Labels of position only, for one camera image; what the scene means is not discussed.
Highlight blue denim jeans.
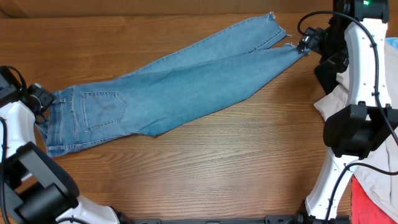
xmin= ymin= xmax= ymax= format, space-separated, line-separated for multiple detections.
xmin=39 ymin=14 xmax=303 ymax=157

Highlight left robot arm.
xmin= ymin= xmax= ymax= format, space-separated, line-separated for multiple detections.
xmin=1 ymin=65 xmax=130 ymax=224

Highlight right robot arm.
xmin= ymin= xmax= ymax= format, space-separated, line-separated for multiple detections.
xmin=289 ymin=0 xmax=397 ymax=223

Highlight black cloth garment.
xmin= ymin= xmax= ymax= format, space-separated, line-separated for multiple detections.
xmin=314 ymin=54 xmax=349 ymax=95

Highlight white cloth garment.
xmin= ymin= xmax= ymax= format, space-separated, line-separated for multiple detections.
xmin=314 ymin=37 xmax=397 ymax=223

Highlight red cloth garment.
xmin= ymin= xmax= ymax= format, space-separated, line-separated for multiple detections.
xmin=351 ymin=177 xmax=397 ymax=224

